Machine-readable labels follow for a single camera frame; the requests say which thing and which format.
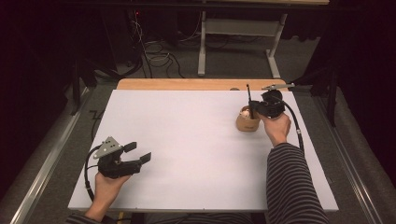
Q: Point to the black stylus pen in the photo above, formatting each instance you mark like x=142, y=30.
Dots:
x=248, y=92

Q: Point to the person's left hand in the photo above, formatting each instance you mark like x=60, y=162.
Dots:
x=107, y=189

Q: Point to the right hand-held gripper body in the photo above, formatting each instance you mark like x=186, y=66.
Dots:
x=272, y=104

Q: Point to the black metal stand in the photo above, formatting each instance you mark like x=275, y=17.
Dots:
x=77, y=87
x=331, y=90

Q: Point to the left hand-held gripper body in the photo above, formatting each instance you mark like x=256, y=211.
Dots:
x=115, y=165

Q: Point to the person's right hand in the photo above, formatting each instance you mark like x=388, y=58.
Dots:
x=277, y=127

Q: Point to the metal floor rail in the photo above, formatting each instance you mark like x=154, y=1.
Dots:
x=345, y=161
x=46, y=161

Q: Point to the white metal desk frame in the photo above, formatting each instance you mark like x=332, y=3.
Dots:
x=239, y=26

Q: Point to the tan bear pen holder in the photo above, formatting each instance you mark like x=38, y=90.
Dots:
x=246, y=123

